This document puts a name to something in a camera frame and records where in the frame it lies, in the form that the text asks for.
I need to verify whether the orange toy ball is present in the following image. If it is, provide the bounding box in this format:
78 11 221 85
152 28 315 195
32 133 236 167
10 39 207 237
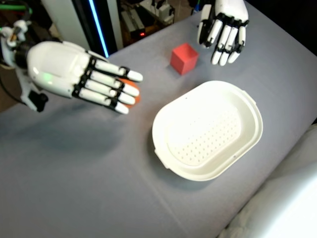
118 78 142 109

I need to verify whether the red cube block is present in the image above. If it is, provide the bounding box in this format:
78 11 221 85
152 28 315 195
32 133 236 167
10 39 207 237
169 42 200 76

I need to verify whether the green cable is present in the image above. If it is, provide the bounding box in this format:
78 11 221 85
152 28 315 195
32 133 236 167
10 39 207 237
0 0 34 16

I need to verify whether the white pillar with blue light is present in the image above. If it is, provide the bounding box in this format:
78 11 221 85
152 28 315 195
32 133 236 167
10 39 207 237
40 0 124 59

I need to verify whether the black device with red display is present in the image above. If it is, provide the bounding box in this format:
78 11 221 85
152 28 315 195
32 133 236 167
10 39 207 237
128 29 150 41

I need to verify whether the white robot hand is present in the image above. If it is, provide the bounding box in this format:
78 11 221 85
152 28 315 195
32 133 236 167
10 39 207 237
26 40 144 115
197 0 250 66

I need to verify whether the white perforated oval basket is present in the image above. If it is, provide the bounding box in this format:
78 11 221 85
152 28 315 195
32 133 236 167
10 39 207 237
151 80 264 182

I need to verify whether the grey table cloth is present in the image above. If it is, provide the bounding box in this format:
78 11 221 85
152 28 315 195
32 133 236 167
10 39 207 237
0 0 317 238

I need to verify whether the white padded cover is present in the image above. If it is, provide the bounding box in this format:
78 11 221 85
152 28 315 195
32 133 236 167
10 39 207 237
217 123 317 238

